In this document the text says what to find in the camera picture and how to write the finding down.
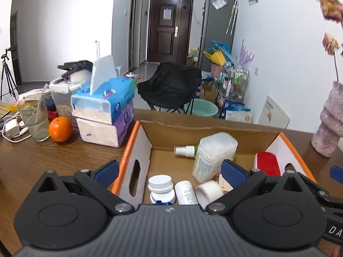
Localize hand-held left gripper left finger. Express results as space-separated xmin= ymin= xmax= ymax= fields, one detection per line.
xmin=38 ymin=160 xmax=135 ymax=216

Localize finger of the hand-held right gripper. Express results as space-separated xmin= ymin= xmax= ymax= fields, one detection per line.
xmin=330 ymin=165 xmax=343 ymax=179
xmin=296 ymin=172 xmax=343 ymax=210

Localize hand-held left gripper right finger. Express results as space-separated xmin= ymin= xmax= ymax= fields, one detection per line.
xmin=205 ymin=159 xmax=302 ymax=216

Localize small amber bottle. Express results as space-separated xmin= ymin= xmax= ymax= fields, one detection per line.
xmin=218 ymin=174 xmax=234 ymax=192

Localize large white plastic bottle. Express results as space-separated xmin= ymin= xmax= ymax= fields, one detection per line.
xmin=192 ymin=132 xmax=239 ymax=184

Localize red and white lint brush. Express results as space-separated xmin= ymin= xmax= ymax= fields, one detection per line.
xmin=254 ymin=151 xmax=281 ymax=177

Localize red cardboard box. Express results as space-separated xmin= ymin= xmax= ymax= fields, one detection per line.
xmin=111 ymin=120 xmax=317 ymax=205

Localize small white labelled bottle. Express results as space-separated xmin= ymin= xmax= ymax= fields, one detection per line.
xmin=174 ymin=180 xmax=199 ymax=205

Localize white ribbed cap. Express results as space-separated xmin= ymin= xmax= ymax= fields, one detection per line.
xmin=148 ymin=175 xmax=175 ymax=194

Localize green spray bottle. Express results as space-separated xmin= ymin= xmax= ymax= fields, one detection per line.
xmin=174 ymin=145 xmax=199 ymax=157

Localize white and purple tissue pack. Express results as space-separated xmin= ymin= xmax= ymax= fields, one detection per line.
xmin=75 ymin=100 xmax=135 ymax=148

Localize pink textured vase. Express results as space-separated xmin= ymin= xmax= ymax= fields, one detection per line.
xmin=310 ymin=81 xmax=343 ymax=158

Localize blue and white package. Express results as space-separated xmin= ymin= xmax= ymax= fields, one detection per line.
xmin=219 ymin=100 xmax=253 ymax=124

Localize orange fruit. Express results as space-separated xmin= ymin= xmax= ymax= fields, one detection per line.
xmin=48 ymin=116 xmax=74 ymax=142

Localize blue tissue pack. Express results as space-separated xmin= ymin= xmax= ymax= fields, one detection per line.
xmin=70 ymin=54 xmax=136 ymax=125

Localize green plastic basin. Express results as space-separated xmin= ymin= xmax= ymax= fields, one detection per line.
xmin=183 ymin=98 xmax=219 ymax=118

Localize white flat board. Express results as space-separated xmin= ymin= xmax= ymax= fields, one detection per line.
xmin=257 ymin=95 xmax=291 ymax=129

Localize small brown cardboard box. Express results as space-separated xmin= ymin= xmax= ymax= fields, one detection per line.
xmin=199 ymin=84 xmax=219 ymax=104

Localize clear plastic storage container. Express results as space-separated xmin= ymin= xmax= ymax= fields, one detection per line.
xmin=48 ymin=81 xmax=92 ymax=120

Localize clear glass cup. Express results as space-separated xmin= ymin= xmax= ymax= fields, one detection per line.
xmin=17 ymin=92 xmax=51 ymax=142

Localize pink bin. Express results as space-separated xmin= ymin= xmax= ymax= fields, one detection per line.
xmin=211 ymin=63 xmax=226 ymax=77

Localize black folding chair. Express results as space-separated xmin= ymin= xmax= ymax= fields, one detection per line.
xmin=136 ymin=62 xmax=203 ymax=113

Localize black folded stand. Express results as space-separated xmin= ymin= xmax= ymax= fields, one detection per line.
xmin=51 ymin=59 xmax=94 ymax=84

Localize yellow plastic toy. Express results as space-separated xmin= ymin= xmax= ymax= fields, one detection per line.
xmin=203 ymin=50 xmax=227 ymax=66

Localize purple feather decoration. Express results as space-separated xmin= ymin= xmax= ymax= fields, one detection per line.
xmin=238 ymin=39 xmax=255 ymax=65

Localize blue plastic item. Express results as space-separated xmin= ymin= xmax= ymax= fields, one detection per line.
xmin=210 ymin=40 xmax=232 ymax=57

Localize dried pink roses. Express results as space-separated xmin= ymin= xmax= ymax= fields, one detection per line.
xmin=316 ymin=0 xmax=343 ymax=82

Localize grey refrigerator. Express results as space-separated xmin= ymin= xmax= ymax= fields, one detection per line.
xmin=199 ymin=0 xmax=239 ymax=72

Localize dark brown door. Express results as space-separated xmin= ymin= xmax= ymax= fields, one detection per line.
xmin=146 ymin=0 xmax=194 ymax=65

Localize clear folded umbrella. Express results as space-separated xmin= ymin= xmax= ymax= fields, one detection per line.
xmin=226 ymin=0 xmax=239 ymax=35

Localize wire rack with bottles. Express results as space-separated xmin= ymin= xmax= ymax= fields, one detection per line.
xmin=217 ymin=67 xmax=250 ymax=108

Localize white charger with cable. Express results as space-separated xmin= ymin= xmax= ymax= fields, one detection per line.
xmin=1 ymin=115 xmax=32 ymax=143

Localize black camera tripod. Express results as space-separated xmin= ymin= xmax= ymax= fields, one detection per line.
xmin=0 ymin=47 xmax=18 ymax=100

